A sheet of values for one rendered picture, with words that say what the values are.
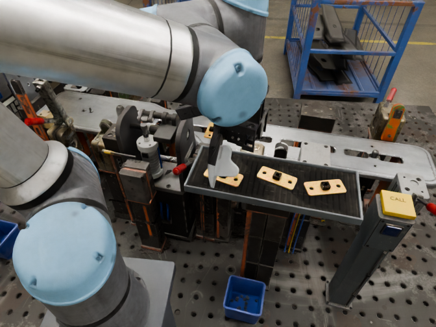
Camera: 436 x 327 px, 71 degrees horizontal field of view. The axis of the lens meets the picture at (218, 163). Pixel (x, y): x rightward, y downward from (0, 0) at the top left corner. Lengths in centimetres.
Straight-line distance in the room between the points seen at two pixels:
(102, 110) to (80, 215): 83
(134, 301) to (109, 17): 42
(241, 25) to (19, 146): 33
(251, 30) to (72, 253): 37
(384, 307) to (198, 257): 59
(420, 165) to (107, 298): 95
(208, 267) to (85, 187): 65
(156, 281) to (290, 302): 54
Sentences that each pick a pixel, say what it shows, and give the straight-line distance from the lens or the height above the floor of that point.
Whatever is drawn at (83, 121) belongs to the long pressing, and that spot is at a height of 100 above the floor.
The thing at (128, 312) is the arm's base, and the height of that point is 116.
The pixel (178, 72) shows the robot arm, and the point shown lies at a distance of 29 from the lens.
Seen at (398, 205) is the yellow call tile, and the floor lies 116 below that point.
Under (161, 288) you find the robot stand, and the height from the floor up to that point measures 110.
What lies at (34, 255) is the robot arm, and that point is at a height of 133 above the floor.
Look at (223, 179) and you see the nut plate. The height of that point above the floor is 116.
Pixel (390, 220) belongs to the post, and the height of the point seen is 114.
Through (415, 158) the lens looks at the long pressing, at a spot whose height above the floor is 100.
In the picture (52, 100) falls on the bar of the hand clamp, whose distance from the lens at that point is 107.
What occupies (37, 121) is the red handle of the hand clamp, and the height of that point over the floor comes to 113.
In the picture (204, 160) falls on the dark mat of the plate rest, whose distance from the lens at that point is 73.
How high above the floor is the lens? 166
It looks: 44 degrees down
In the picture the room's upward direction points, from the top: straight up
